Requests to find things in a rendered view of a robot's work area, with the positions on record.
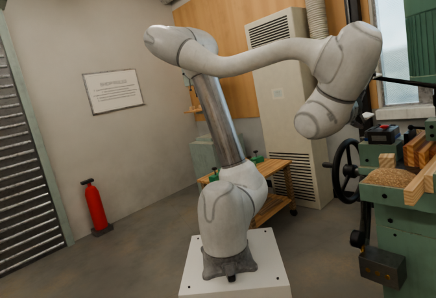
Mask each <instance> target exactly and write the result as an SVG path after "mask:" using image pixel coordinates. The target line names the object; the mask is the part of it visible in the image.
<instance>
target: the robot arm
mask: <svg viewBox="0 0 436 298"><path fill-rule="evenodd" d="M143 40H144V42H145V46H146V47H147V49H148V50H149V51H150V52H151V53H152V54H153V55H154V56H156V57H157V58H159V59H161V60H163V61H164V62H167V63H168V64H171V65H174V66H177V67H180V68H182V69H183V70H184V72H185V73H186V75H187V76H188V77H189V78H190V79H192V81H193V85H194V87H195V91H196V93H197V96H198V98H199V102H200V105H201V108H202V111H203V114H204V117H205V119H206V122H207V125H208V128H209V131H210V134H211V137H212V140H213V143H214V146H215V149H216V151H217V155H218V157H219V160H220V163H221V166H222V168H221V170H220V172H219V180H217V181H214V182H211V183H209V184H207V185H206V186H205V187H204V188H203V190H202V191H201V193H200V197H199V201H198V207H197V212H198V221H199V230H200V237H201V240H202V244H203V246H201V248H200V250H201V253H202V255H203V266H204V269H203V272H202V279H203V280H211V279H214V278H216V277H223V276H226V277H227V279H228V281H229V282H235V281H236V274H237V273H244V272H255V271H257V270H258V265H257V263H256V262H255V261H254V259H253V257H252V254H251V252H250V249H249V246H248V239H247V231H248V228H249V225H250V222H251V219H252V218H253V217H254V216H255V215H256V214H257V213H258V212H259V211H260V209H261V208H262V206H263V205H264V203H265V201H266V199H267V194H268V185H267V181H266V180H265V178H264V176H263V175H262V174H261V173H260V172H259V171H258V170H257V168H256V166H255V165H254V163H253V162H251V161H250V160H248V159H245V155H244V153H243V150H242V147H241V144H240V141H239V138H238V136H237V132H236V129H235V127H234V123H233V121H232V117H231V115H230V111H229V109H228V105H227V103H226V99H225V97H224V93H223V91H222V88H221V85H220V82H219V79H218V77H220V78H227V77H235V76H238V75H242V74H244V73H248V72H250V71H254V70H256V69H260V68H264V67H266V66H270V65H272V64H275V63H278V62H281V61H284V60H299V61H301V62H303V63H305V64H306V65H307V66H308V67H309V68H310V71H311V75H313V76H314V77H316V79H317V80H318V84H317V86H316V88H315V90H314V91H313V93H312V94H311V95H310V97H309V98H308V100H307V101H306V102H305V104H304V105H302V106H301V107H300V109H299V110H298V112H297V113H296V115H295V117H294V126H295V129H296V131H297V132H298V133H299V134H301V135H302V136H303V137H305V138H307V139H309V140H319V139H322V138H327V137H329V136H331V135H333V134H335V133H336V132H338V131H340V130H341V129H342V128H343V127H344V126H345V125H351V126H353V127H355V128H359V129H363V124H364V123H365V122H366V121H367V120H368V119H369V118H371V117H372V116H374V115H375V114H374V113H370V112H365V113H363V114H362V108H363V103H362V100H363V97H364V95H365V90H366V89H367V86H368V85H369V83H370V81H371V80H372V79H375V78H378V77H381V76H382V75H383V74H382V73H377V72H376V71H375V69H376V67H377V65H378V61H379V59H380V55H381V52H382V47H383V38H382V33H381V31H380V30H379V29H377V28H376V27H374V26H372V25H370V24H368V23H365V22H364V21H356V22H352V23H350V24H348V25H347V26H345V27H343V28H342V29H341V30H340V32H339V34H338V36H332V35H330V36H329V37H327V38H325V39H321V40H316V39H311V38H286V39H283V40H278V41H276V42H273V43H269V44H267V45H263V46H261V47H257V48H255V49H251V50H249V51H245V52H243V53H240V54H237V55H234V56H218V52H219V49H218V45H217V42H216V41H215V39H214V38H213V36H212V35H210V34H209V33H207V32H206V31H203V30H200V29H196V28H192V27H175V26H168V27H166V26H164V25H153V26H150V27H149V28H148V29H147V30H146V31H145V33H144V36H143ZM354 119H355V120H354Z"/></svg>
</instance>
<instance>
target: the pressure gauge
mask: <svg viewBox="0 0 436 298"><path fill-rule="evenodd" d="M349 243H350V246H351V247H355V248H358V249H360V251H361V252H365V245H364V243H365V234H364V232H363V231H360V230H356V229H353V230H352V231H351V233H350V237H349Z"/></svg>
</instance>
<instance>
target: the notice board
mask: <svg viewBox="0 0 436 298"><path fill-rule="evenodd" d="M82 78H83V81H84V85H85V88H86V93H87V95H88V99H89V102H90V106H91V111H92V114H93V116H94V115H97V114H103V113H107V112H113V111H116V110H122V109H126V108H131V107H135V106H140V105H144V101H143V96H142V92H141V88H140V85H139V80H138V75H137V72H136V68H129V69H118V70H112V71H100V72H94V73H83V74H82Z"/></svg>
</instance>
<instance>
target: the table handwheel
mask: <svg viewBox="0 0 436 298"><path fill-rule="evenodd" d="M358 144H359V142H358V141H357V140H356V139H353V138H348V139H346V140H344V141H343V142H342V143H341V144H340V145H339V147H338V148H337V150H336V153H335V156H334V159H333V165H332V182H333V188H334V191H335V194H336V196H337V197H338V199H339V200H340V201H341V202H343V203H344V204H348V205H349V204H352V203H355V202H356V201H357V200H358V199H359V198H360V194H359V183H358V186H357V189H356V191H355V192H354V194H353V195H352V196H351V197H349V198H347V197H345V195H344V194H343V193H344V190H345V188H346V185H347V183H348V181H349V179H350V178H353V179H355V178H356V177H357V176H360V174H359V171H358V167H357V166H356V165H355V164H352V160H351V156H350V145H353V146H354V147H355V148H356V149H357V151H358V154H359V149H358ZM345 149H346V156H347V164H345V165H344V166H343V175H344V176H345V180H344V182H343V185H342V186H341V185H340V181H339V168H340V163H341V158H342V155H343V153H344V151H345Z"/></svg>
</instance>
